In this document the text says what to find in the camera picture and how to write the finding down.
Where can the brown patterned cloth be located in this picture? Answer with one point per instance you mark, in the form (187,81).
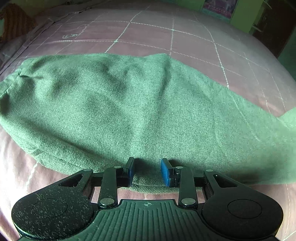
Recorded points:
(13,23)

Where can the thick fleece pants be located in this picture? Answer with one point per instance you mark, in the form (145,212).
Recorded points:
(115,104)

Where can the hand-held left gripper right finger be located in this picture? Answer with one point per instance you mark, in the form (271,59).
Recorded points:
(165,172)

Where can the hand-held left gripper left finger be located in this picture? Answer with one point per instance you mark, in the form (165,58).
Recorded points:
(130,172)

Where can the pink checked bed sheet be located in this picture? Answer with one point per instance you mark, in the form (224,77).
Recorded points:
(143,32)

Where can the purple wall poster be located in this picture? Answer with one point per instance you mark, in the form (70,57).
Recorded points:
(219,7)

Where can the dark wooden furniture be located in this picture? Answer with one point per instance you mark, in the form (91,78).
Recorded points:
(275,25)

